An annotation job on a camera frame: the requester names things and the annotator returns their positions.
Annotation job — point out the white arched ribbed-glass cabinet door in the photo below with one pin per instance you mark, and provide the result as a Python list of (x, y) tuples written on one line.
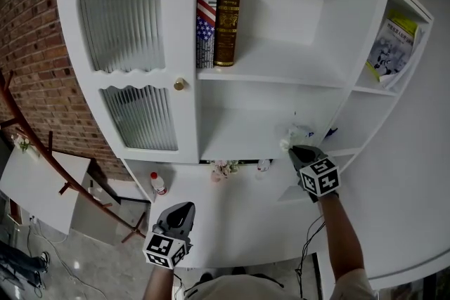
[(183, 10)]

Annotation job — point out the brass door knob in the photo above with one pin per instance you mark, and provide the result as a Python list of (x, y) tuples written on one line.
[(179, 84)]

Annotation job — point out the white desk with hutch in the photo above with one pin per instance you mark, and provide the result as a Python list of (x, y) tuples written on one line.
[(281, 10)]

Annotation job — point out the flag and newsprint book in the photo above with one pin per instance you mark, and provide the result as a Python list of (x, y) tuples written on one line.
[(206, 10)]

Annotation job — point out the clear plastic bag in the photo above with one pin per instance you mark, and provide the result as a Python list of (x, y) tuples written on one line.
[(297, 133)]

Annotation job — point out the white bottle with red cap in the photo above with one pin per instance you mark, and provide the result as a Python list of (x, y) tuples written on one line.
[(159, 183)]

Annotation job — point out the person's light shirt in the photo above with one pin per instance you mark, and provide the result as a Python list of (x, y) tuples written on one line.
[(253, 288)]

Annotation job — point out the white power strip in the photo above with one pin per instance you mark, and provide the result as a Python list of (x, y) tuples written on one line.
[(33, 219)]

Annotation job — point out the yellow-green topped magazine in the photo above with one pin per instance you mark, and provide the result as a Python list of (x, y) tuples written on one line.
[(392, 45)]

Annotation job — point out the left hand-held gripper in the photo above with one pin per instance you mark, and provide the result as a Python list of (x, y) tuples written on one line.
[(163, 249)]

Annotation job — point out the white side table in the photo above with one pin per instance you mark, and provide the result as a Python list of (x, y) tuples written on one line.
[(35, 186)]

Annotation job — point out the person's left forearm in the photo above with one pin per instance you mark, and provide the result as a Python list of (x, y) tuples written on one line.
[(158, 284)]

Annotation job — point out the brown gold-trimmed book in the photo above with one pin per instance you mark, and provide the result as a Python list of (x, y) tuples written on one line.
[(228, 17)]

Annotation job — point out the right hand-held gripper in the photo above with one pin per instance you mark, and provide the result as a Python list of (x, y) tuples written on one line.
[(320, 175)]

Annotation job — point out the person's right forearm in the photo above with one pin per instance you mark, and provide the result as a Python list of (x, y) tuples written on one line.
[(339, 239)]

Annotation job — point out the blue cloth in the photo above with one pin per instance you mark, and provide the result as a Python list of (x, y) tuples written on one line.
[(331, 132)]

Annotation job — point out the pink vase with pale flowers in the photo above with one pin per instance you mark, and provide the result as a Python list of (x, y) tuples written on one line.
[(223, 168)]

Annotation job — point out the white vase with white flowers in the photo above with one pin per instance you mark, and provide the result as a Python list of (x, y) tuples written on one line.
[(24, 144)]

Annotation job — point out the wooden coat rack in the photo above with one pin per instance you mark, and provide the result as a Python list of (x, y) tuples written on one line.
[(67, 182)]

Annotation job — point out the small clear bottle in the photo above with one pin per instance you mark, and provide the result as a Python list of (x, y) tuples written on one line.
[(263, 167)]

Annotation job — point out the person's black shoe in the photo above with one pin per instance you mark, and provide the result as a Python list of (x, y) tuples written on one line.
[(238, 270), (206, 277)]

